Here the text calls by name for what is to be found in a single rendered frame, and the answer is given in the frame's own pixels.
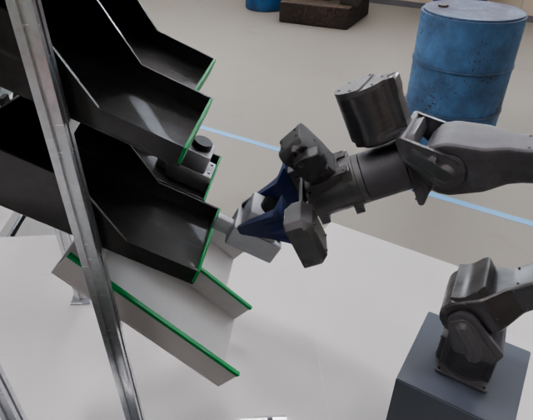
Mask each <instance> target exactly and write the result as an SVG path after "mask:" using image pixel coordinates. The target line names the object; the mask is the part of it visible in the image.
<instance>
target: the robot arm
mask: <svg viewBox="0 0 533 420"><path fill-rule="evenodd" d="M334 94H335V97H336V100H337V103H338V106H339V108H340V110H341V115H342V116H343V119H344V122H345V124H346V128H347V131H348V133H349V135H350V138H351V141H352V142H353V143H355V144H356V147H357V148H370V149H368V150H366V151H363V152H359V153H358V154H353V155H351V156H348V153H347V151H346V150H344V151H343V150H341V151H339V152H334V153H332V152H331V151H330V150H329V149H328V148H327V147H326V145H325V144H324V143H323V142H322V141H321V140H320V139H319V138H318V137H317V136H316V135H315V134H314V133H313V132H311V131H310V130H309V129H308V128H307V127H306V126H305V125H304V124H302V123H299V124H298V125H297V126H296V127H294V128H293V129H292V130H291V131H290V132H289V133H288V134H287V135H286V136H285V137H284V138H283V139H282V140H280V144H281V149H280V151H279V158H280V159H281V161H282V166H281V170H280V172H279V174H278V176H277V177H276V178H275V179H274V180H272V181H271V182H270V183H268V184H267V185H266V186H265V187H264V188H262V189H261V190H260V191H258V192H257V193H259V194H261V195H263V196H265V197H266V196H273V197H276V198H279V201H278V203H277V204H276V206H275V208H274V209H272V210H271V211H269V212H265V213H263V214H262V215H259V216H257V217H255V218H252V219H250V220H248V221H246V222H244V223H242V224H240V225H238V226H237V230H238V232H239V233H240V234H241V235H247V236H253V237H258V238H268V239H272V240H277V241H281V242H284V243H290V244H291V245H292V246H293V248H294V249H295V251H296V254H297V256H298V257H299V259H300V261H301V263H302V265H303V267H304V268H310V267H313V266H316V265H319V264H323V262H324V260H325V259H326V256H327V251H328V249H327V242H326V236H327V234H326V233H325V231H324V229H323V227H322V225H321V223H320V220H319V218H320V219H321V222H322V224H323V225H324V224H327V223H331V214H333V213H338V212H341V211H344V210H347V209H349V208H355V210H356V213H357V214H359V213H363V212H365V211H366V209H365V204H366V203H370V202H372V201H375V200H378V199H382V198H386V197H389V196H391V195H394V194H398V193H402V192H404V191H407V190H410V189H411V190H412V192H414V194H415V196H416V197H415V200H417V202H418V204H419V205H424V204H425V202H426V200H427V197H428V195H429V193H430V191H431V190H432V191H434V192H436V193H441V194H445V195H456V194H465V193H482V192H485V191H488V190H491V189H493V188H498V187H501V186H504V185H506V184H513V183H533V134H520V133H514V132H508V131H506V130H503V129H501V128H498V127H494V126H491V125H487V124H481V123H475V122H464V121H453V122H446V121H443V120H440V119H439V118H436V117H432V116H430V115H427V114H425V113H423V112H418V111H414V112H413V113H412V115H410V112H409V109H408V107H407V103H406V99H405V96H404V93H403V87H402V80H401V76H400V73H398V72H394V73H390V74H386V73H379V74H376V75H374V74H373V73H372V74H368V75H366V76H363V77H359V78H358V79H355V80H353V81H351V82H349V83H347V84H345V85H343V86H341V87H339V88H338V89H337V90H336V91H335V92H334ZM422 137H424V138H425V139H426V140H428V141H429V142H428V143H427V145H426V146H425V145H423V144H420V141H421V139H422ZM393 140H394V141H393ZM318 216H319V218H318ZM529 311H533V263H530V264H527V265H524V266H521V267H516V268H505V267H497V266H494V263H493V262H492V260H491V258H490V257H484V258H482V259H481V260H479V261H477V262H474V263H469V264H460V265H459V267H458V270H457V271H455V272H453V273H452V274H451V276H450V278H449V281H448V283H447V286H446V292H445V295H444V298H443V301H442V304H441V310H440V313H439V314H440V320H441V323H442V325H443V326H444V331H443V333H442V335H441V340H440V342H439V346H438V348H437V350H436V357H437V358H438V361H437V363H436V366H435V371H436V372H437V373H439V374H441V375H443V376H446V377H448V378H450V379H452V380H455V381H457V382H459V383H461V384H464V385H466V386H467V387H469V388H473V389H475V390H476V391H478V392H480V393H486V392H487V390H488V387H489V385H490V381H491V377H492V373H493V371H494V369H495V367H496V364H497V362H498V361H499V360H501V359H502V358H503V357H504V350H505V342H506V329H507V327H508V326H509V325H511V324H512V323H513V322H514V321H515V320H516V319H518V318H519V317H520V316H522V315H523V314H524V313H527V312H529Z"/></svg>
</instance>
